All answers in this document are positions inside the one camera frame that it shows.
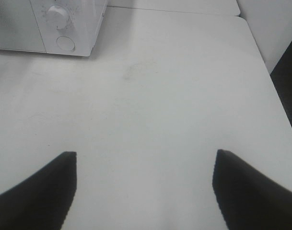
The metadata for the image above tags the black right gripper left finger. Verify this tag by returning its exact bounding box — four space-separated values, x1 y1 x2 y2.
0 152 77 230

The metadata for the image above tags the white microwave oven body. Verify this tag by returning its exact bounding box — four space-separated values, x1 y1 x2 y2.
0 0 108 58

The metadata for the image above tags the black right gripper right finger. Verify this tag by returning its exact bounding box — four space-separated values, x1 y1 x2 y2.
212 149 292 230

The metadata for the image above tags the round white door release button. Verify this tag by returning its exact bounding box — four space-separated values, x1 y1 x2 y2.
56 36 75 52

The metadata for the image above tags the white microwave door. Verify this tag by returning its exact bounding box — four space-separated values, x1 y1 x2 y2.
0 0 46 53

